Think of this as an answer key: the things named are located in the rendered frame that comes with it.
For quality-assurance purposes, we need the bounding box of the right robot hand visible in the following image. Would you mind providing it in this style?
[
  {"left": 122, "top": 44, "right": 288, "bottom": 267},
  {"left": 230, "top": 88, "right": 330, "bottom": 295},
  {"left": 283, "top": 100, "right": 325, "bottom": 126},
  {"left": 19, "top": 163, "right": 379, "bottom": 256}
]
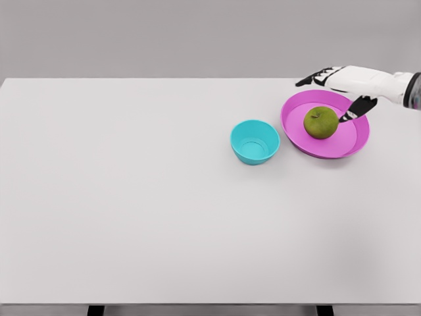
[{"left": 295, "top": 65, "right": 379, "bottom": 124}]

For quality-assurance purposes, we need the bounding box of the blue bowl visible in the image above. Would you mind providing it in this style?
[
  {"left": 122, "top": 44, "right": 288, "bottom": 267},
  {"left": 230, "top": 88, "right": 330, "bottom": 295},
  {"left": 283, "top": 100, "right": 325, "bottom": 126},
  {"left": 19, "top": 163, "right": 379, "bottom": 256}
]
[{"left": 230, "top": 119, "right": 281, "bottom": 166}]

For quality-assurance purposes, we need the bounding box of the pink plate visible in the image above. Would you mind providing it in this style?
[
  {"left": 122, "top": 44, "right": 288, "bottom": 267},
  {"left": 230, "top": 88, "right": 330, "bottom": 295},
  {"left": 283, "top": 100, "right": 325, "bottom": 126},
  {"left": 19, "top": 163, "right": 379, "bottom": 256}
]
[{"left": 280, "top": 90, "right": 371, "bottom": 161}]

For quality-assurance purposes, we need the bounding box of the green apple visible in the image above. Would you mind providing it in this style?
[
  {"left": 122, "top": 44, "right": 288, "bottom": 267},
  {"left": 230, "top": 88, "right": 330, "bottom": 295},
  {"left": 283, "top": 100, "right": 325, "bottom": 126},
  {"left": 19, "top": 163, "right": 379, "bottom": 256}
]
[{"left": 303, "top": 105, "right": 339, "bottom": 140}]

